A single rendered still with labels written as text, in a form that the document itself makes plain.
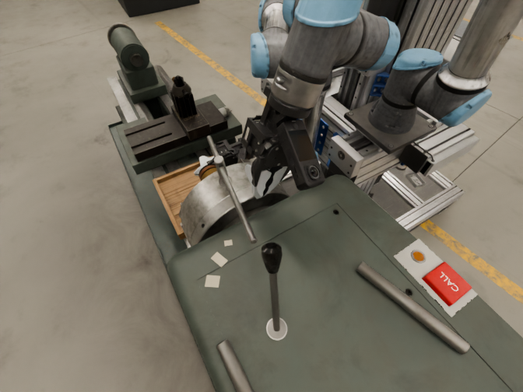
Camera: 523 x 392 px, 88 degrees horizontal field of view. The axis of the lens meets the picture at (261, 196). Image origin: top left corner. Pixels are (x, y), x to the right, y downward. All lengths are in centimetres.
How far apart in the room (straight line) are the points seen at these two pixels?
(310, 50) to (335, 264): 38
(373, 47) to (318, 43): 10
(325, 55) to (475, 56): 48
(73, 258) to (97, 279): 27
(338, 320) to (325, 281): 7
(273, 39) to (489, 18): 47
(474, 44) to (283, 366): 75
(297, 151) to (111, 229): 199
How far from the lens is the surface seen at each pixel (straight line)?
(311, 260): 56
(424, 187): 231
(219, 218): 65
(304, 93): 42
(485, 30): 80
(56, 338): 215
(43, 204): 275
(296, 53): 41
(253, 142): 49
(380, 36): 48
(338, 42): 41
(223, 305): 53
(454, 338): 58
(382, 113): 100
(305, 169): 43
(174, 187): 117
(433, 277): 62
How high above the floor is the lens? 176
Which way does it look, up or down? 54 degrees down
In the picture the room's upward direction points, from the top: straight up
